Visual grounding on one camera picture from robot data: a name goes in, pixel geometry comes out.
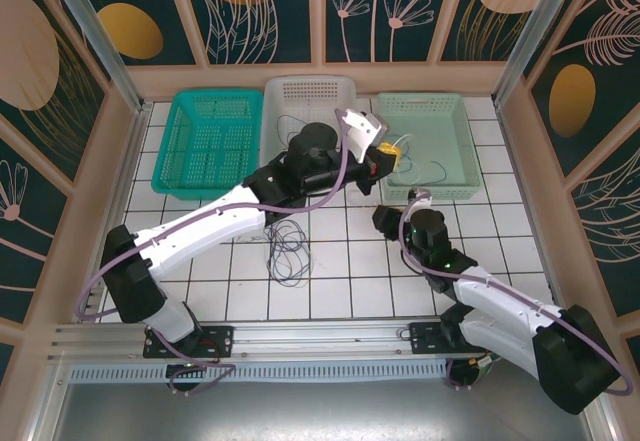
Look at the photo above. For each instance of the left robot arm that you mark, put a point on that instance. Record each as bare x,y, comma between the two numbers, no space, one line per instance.
200,231

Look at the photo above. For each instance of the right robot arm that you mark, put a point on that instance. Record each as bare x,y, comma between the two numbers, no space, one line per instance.
500,306

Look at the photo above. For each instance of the white perforated basket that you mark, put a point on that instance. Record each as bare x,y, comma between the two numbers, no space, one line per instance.
310,91

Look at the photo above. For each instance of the mint green perforated basket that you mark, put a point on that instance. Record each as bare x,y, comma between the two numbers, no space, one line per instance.
450,131

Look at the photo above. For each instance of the teal perforated basket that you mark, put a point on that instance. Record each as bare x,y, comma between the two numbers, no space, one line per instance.
210,131

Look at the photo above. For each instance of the green circuit board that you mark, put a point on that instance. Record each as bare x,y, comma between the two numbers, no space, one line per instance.
481,363

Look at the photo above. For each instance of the grey metal sheet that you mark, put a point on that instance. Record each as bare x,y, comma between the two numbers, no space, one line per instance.
325,416

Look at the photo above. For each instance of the aluminium side rail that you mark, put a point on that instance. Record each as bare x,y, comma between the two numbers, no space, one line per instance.
530,201
125,201

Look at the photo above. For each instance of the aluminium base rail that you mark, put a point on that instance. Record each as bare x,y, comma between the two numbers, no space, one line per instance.
325,333

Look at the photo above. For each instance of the aluminium corner post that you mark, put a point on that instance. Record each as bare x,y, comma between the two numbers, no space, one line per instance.
530,36
100,41

